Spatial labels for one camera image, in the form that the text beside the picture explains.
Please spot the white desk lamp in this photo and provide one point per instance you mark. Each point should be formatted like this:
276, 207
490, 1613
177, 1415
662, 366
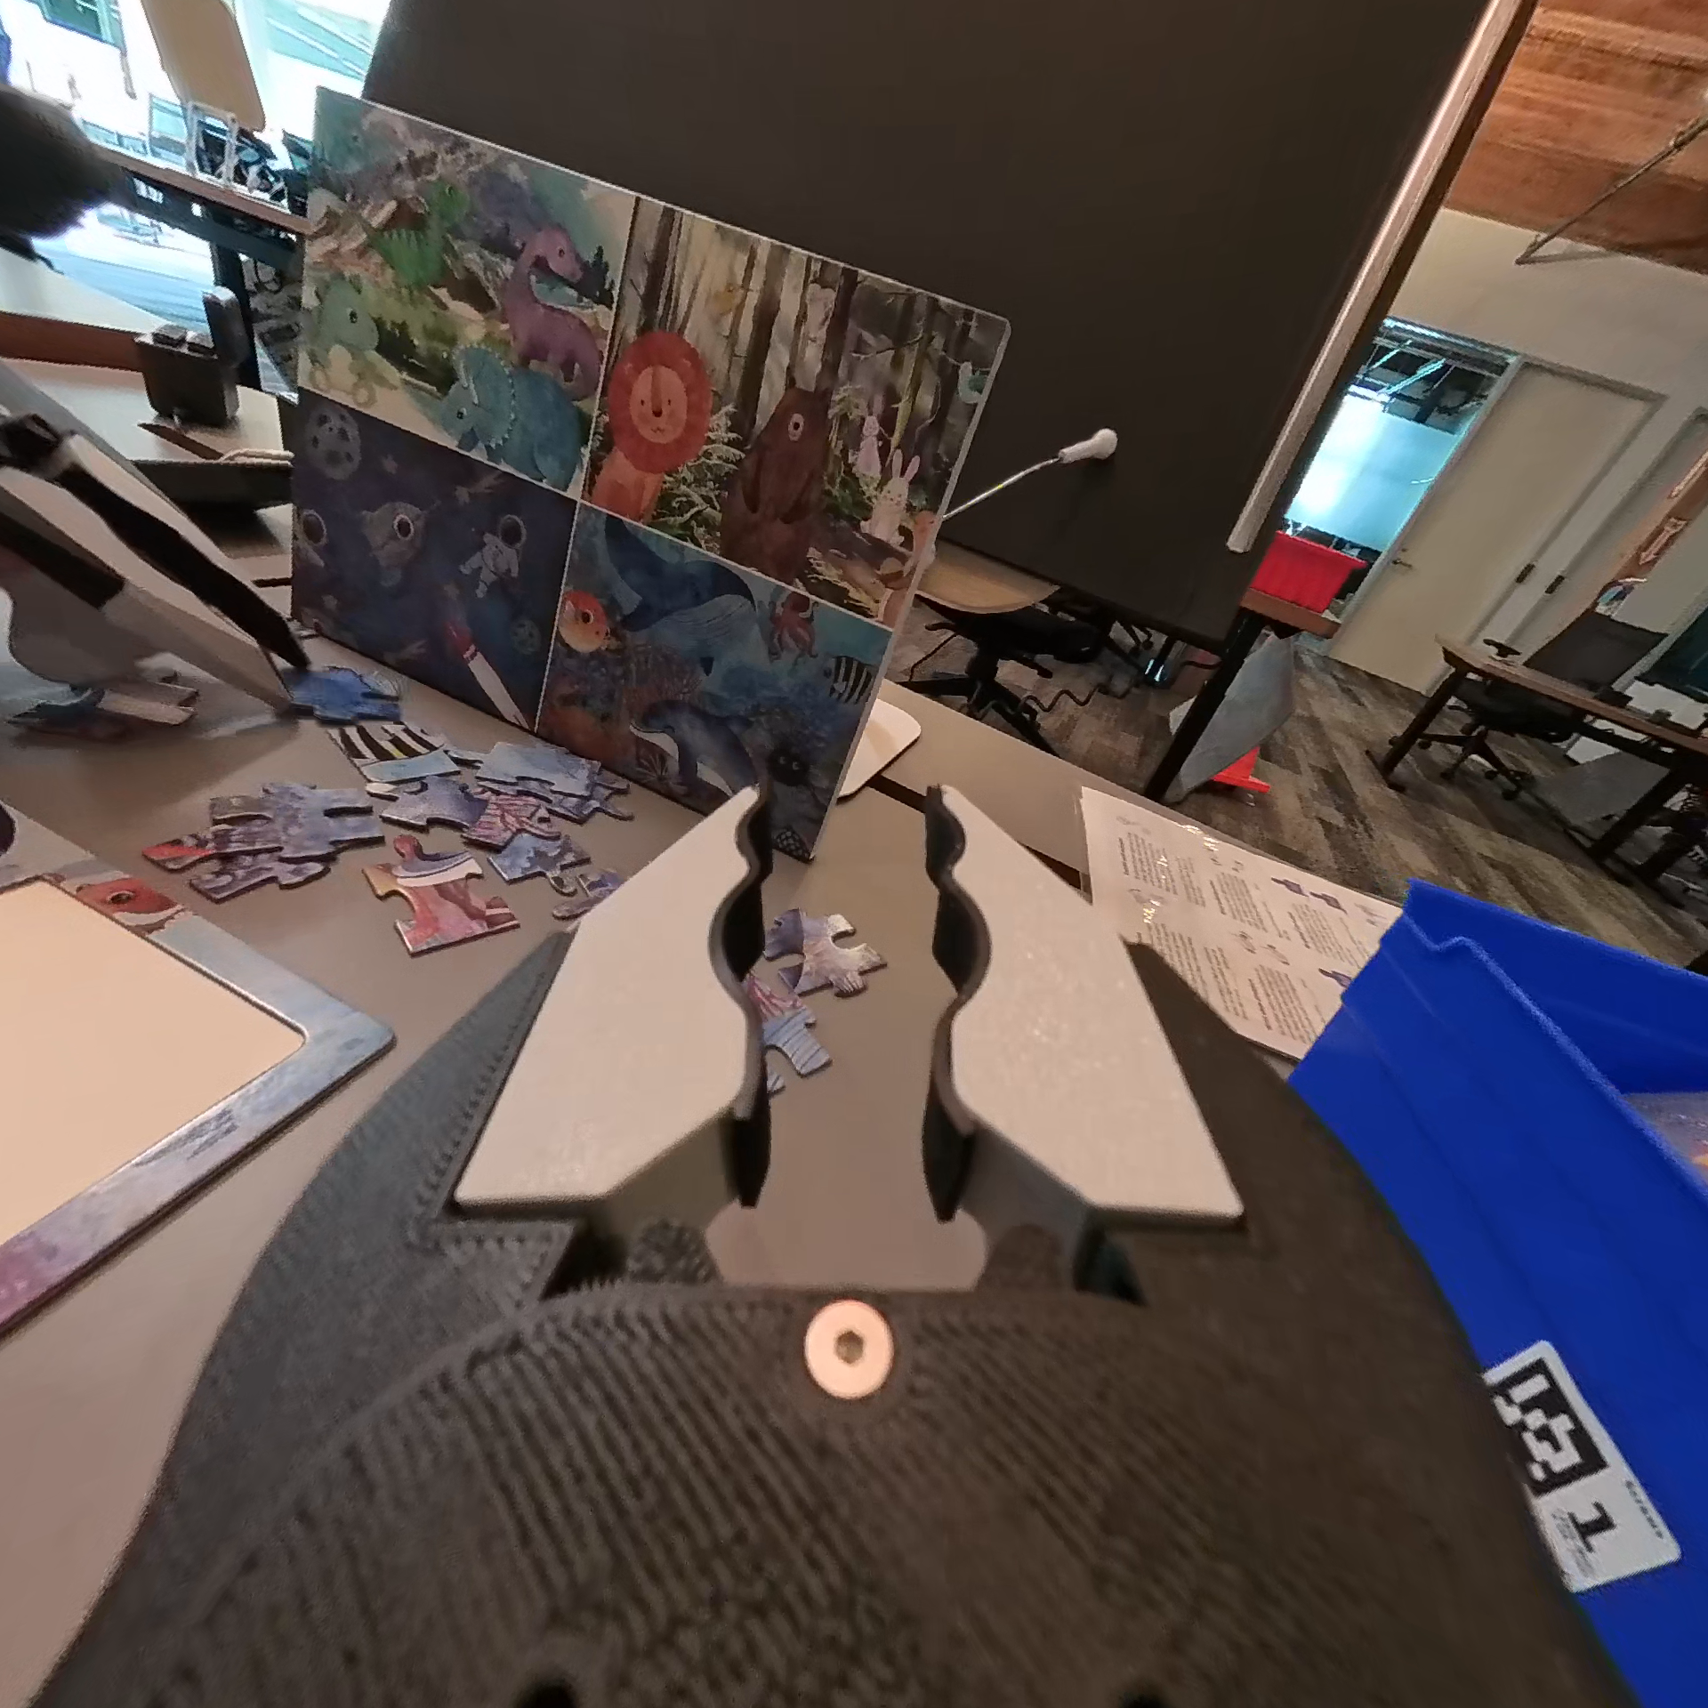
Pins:
881, 748

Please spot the beige office chair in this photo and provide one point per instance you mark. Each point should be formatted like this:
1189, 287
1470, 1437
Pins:
1014, 627

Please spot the grey leaning sheet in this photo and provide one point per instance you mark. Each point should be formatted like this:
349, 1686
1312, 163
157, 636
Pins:
1235, 721

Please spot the dark grey partition panel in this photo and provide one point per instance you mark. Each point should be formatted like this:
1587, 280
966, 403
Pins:
1000, 161

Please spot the white angled bar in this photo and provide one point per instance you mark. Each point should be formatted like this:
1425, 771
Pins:
1388, 268

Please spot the small black box device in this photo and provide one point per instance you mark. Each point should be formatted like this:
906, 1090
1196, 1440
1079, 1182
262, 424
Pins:
187, 367

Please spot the red storage bin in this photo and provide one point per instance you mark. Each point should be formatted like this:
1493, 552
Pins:
1308, 568

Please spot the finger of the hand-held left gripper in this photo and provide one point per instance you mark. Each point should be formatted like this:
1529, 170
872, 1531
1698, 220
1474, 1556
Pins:
134, 627
146, 515

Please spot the cream jigsaw puzzle tray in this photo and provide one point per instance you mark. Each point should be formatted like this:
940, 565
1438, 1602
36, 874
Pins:
134, 1015

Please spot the black tripod leg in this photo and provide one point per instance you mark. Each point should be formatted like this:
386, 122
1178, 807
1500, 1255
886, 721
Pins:
1208, 707

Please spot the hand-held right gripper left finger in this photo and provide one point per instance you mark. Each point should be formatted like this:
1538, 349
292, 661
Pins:
614, 1068

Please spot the purple printed puzzle sheet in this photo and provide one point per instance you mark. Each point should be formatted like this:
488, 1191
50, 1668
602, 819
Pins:
1667, 1134

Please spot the laminated printed instruction sheet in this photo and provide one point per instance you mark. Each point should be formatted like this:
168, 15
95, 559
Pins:
1228, 921

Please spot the wooden side table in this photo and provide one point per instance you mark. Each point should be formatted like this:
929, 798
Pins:
1575, 702

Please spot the blue bin with square tag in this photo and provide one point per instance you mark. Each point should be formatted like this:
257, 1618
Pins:
1495, 1134

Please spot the orange cone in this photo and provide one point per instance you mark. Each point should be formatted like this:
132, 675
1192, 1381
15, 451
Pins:
1244, 771

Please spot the person's left forearm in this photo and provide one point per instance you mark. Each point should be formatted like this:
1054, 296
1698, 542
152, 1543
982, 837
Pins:
54, 161

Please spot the scattered loose puzzle pieces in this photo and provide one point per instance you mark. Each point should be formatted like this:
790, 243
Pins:
440, 908

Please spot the pale double door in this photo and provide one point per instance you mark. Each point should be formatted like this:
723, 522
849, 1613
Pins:
1534, 508

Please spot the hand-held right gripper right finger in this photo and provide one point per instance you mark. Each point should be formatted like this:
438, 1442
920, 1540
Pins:
1095, 1081

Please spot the neighbouring grey table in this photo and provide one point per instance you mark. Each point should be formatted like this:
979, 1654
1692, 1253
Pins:
54, 287

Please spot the plain blue puzzle piece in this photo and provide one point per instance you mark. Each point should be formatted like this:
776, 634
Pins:
347, 695

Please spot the black flat device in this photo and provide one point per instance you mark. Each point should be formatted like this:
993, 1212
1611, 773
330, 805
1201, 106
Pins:
214, 483

